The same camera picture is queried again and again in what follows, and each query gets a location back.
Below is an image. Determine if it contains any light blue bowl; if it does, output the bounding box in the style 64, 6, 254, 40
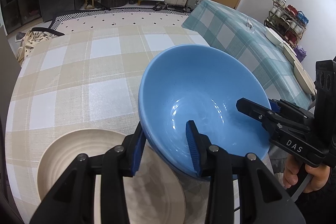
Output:
138, 44, 270, 174

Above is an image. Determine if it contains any small wrapped white object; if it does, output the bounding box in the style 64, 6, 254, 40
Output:
245, 18, 254, 33

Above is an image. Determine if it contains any cream plate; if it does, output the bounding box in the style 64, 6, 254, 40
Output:
282, 44, 301, 66
31, 128, 186, 223

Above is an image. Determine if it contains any shoe rack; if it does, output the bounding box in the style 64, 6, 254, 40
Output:
264, 0, 309, 49

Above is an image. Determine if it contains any teal plaid tablecloth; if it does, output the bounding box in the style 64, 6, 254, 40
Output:
182, 0, 312, 109

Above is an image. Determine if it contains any patterned tote bag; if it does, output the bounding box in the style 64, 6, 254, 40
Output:
16, 27, 64, 66

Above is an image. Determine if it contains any white bowl on teal table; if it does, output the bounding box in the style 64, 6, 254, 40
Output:
265, 27, 284, 46

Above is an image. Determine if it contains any small dark blue bowl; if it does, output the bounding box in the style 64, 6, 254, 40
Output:
147, 143, 210, 182

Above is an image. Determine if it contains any cream bowl on teal table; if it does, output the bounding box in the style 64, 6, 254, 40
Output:
294, 61, 316, 96

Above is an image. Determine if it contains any dotted white rug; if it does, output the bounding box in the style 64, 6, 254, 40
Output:
50, 7, 189, 34

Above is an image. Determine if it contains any person right hand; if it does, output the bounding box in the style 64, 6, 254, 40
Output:
282, 155, 330, 193

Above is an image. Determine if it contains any cream plate on teal table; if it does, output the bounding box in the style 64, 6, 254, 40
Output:
282, 44, 301, 66

